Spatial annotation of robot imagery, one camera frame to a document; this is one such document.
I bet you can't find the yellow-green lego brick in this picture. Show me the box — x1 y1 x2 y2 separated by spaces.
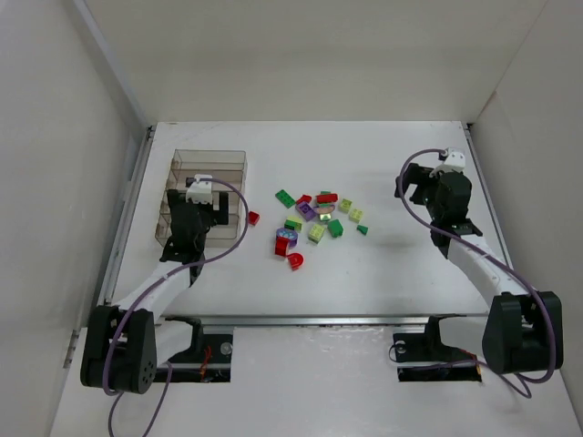
339 198 352 213
349 208 363 223
308 224 326 244

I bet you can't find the long red lego brick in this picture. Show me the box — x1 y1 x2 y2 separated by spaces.
315 193 338 204

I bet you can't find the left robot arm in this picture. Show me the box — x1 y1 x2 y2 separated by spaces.
80 189 229 394

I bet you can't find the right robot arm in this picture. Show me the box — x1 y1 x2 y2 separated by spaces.
394 162 564 374

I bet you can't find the small red lego cube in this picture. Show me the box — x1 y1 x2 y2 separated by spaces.
248 211 261 226

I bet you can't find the clear compartment organizer tray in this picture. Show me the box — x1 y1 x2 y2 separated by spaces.
155 149 247 249

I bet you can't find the red arch lego block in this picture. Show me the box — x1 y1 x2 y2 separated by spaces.
274 238 292 258

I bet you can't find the flat green lego plate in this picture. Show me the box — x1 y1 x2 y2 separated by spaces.
275 189 296 208

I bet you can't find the purple flower lego disc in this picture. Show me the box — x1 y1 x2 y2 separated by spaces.
276 228 298 242

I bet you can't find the green and yellow lego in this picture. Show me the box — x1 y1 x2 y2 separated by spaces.
284 216 302 232

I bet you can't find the purple hollow lego brick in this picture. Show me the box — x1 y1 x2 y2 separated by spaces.
296 201 317 222

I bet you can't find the red half-round lego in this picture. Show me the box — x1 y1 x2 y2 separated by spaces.
287 253 304 271

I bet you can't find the red curved lego piece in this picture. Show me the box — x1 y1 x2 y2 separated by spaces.
296 195 312 205

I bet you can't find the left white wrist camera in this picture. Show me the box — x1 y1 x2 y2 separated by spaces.
185 174 213 210

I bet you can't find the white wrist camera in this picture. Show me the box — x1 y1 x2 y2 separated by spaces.
185 174 213 210
430 147 466 178

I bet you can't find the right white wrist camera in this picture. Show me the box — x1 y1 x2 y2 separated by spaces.
430 147 466 178

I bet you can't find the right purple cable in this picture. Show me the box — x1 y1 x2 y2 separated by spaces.
394 148 557 399

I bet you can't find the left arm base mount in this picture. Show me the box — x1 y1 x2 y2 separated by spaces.
154 317 234 383

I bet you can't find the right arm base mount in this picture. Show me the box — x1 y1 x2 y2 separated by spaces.
389 314 482 382

